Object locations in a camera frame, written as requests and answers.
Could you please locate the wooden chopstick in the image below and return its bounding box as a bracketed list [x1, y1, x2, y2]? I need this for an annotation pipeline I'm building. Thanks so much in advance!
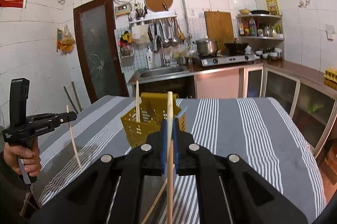
[66, 104, 84, 173]
[167, 92, 174, 224]
[135, 80, 140, 122]
[141, 177, 168, 224]

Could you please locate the person left hand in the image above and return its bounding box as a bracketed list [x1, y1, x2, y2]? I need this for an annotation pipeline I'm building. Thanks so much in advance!
[3, 138, 41, 177]

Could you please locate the grey striped tablecloth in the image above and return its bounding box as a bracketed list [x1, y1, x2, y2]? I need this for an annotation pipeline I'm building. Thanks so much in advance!
[33, 96, 326, 222]

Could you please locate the yellow perforated utensil caddy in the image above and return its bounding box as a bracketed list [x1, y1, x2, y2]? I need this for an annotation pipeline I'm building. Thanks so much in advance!
[120, 92, 188, 149]

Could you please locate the steel sink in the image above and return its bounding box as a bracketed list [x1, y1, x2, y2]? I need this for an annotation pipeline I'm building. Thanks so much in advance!
[135, 66, 189, 80]

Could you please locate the dark brown door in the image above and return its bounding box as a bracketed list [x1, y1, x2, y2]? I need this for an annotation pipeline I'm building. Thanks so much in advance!
[73, 0, 129, 103]

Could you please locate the steel gas stove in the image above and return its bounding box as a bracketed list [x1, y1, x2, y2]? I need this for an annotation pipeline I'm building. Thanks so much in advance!
[192, 54, 256, 67]

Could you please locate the black wok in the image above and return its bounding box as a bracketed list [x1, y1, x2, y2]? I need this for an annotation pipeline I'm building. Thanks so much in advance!
[225, 41, 249, 56]

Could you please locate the steel cooking pot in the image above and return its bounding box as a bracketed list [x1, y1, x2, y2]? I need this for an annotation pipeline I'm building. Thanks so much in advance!
[193, 38, 218, 56]

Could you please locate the yellow egg tray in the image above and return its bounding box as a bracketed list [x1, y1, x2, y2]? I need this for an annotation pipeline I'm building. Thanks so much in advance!
[324, 67, 337, 83]

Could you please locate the rectangular wooden cutting board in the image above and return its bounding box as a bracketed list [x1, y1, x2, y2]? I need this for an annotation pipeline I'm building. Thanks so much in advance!
[204, 11, 234, 50]

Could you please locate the corner wall shelf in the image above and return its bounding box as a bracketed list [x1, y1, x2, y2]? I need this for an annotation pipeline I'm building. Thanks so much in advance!
[236, 9, 284, 41]

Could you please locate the wall utensil rack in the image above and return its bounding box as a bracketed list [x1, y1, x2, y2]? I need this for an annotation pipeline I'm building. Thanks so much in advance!
[128, 11, 181, 52]

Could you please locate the yellow wall poster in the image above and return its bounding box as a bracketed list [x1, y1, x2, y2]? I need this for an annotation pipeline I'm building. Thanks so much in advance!
[266, 0, 282, 16]

